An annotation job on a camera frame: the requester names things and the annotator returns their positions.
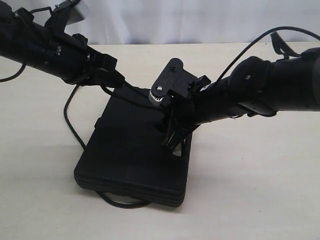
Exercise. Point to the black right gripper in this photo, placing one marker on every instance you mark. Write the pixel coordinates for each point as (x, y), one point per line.
(178, 125)

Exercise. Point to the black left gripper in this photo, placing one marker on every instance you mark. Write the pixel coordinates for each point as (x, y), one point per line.
(76, 63)

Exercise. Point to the black plastic carrying case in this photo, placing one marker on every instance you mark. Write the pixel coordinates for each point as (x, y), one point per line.
(124, 156)

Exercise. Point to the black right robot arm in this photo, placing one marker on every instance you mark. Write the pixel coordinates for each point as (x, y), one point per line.
(256, 87)

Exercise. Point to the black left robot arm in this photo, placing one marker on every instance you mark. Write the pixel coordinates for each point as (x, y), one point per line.
(48, 48)

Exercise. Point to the white curtain backdrop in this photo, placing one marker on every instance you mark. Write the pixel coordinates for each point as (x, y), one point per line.
(114, 22)

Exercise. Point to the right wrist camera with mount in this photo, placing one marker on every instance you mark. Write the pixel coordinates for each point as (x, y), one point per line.
(173, 81)

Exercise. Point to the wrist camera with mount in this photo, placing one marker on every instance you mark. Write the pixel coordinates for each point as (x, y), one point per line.
(69, 12)
(173, 81)

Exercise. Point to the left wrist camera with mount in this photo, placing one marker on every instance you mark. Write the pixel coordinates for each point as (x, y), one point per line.
(69, 12)

